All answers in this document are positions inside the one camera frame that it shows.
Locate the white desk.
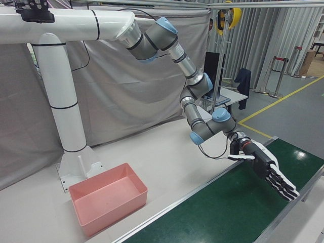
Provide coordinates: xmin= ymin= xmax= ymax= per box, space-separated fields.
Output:
xmin=182 ymin=85 xmax=249 ymax=122

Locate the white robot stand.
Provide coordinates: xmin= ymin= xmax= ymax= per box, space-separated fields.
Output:
xmin=0 ymin=7 xmax=136 ymax=194

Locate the dark blue jacket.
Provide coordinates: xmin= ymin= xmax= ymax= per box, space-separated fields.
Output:
xmin=234 ymin=67 xmax=252 ymax=111

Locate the black cable on curtain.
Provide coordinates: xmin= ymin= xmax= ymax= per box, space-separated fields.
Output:
xmin=71 ymin=40 xmax=91 ymax=71

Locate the cardboard box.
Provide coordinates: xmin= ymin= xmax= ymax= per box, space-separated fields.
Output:
xmin=300 ymin=50 xmax=317 ymax=78

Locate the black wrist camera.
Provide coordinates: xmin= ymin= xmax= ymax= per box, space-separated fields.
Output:
xmin=229 ymin=140 xmax=241 ymax=155

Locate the black overhead camera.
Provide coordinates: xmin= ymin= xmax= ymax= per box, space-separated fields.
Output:
xmin=14 ymin=0 xmax=56 ymax=24

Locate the chrome stanchion post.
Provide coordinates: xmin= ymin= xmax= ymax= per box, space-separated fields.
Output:
xmin=290 ymin=45 xmax=303 ymax=77
xmin=260 ymin=57 xmax=275 ymax=95
xmin=270 ymin=56 xmax=289 ymax=99

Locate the grey fabric curtain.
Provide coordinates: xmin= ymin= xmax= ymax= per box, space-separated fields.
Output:
xmin=0 ymin=0 xmax=212 ymax=190

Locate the pink plastic basket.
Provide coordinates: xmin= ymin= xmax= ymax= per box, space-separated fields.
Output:
xmin=68 ymin=163 xmax=149 ymax=238

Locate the yellow cable reel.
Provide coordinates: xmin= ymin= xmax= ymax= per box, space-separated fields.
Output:
xmin=215 ymin=1 xmax=242 ymax=36

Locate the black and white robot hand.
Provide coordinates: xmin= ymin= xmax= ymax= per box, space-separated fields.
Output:
xmin=227 ymin=140 xmax=301 ymax=203

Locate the thin black hand cable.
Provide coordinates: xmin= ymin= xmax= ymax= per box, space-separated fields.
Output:
xmin=197 ymin=131 xmax=238 ymax=160

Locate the dark wooden table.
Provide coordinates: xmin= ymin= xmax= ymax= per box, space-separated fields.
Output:
xmin=310 ymin=42 xmax=324 ymax=54

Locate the grey laptop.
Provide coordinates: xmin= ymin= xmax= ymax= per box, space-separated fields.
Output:
xmin=199 ymin=95 xmax=232 ymax=111

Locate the green conveyor belt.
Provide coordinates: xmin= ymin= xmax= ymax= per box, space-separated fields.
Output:
xmin=111 ymin=136 xmax=324 ymax=243

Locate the black computer monitor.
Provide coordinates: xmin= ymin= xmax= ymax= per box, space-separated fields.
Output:
xmin=204 ymin=51 xmax=225 ymax=98

